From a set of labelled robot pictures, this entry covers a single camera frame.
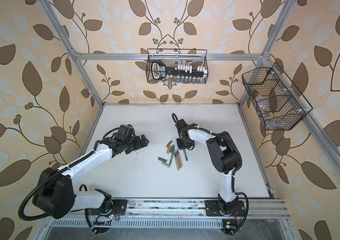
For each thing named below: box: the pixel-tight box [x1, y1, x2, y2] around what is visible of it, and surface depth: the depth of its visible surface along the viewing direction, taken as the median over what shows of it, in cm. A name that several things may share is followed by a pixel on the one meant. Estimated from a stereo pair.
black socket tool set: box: [151, 60, 208, 81], surface depth 85 cm
